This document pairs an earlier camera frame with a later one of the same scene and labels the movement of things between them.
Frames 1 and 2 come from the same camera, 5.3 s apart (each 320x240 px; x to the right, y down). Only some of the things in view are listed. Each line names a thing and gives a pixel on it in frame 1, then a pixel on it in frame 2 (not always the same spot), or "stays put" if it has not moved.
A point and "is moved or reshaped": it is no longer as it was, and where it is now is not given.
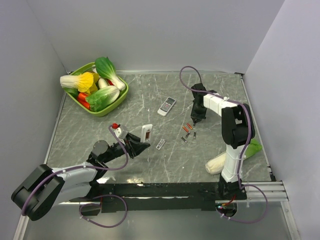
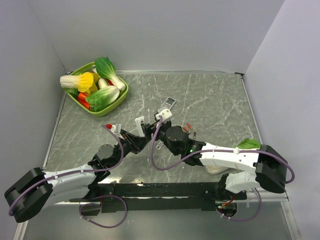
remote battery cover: x=160 y=144 stays put
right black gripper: x=195 y=116 → x=150 y=129
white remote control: x=146 y=133 is moved or reshaped
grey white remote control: x=166 y=106 stays put
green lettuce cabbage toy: x=102 y=97 stays put
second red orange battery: x=189 y=126 stays put
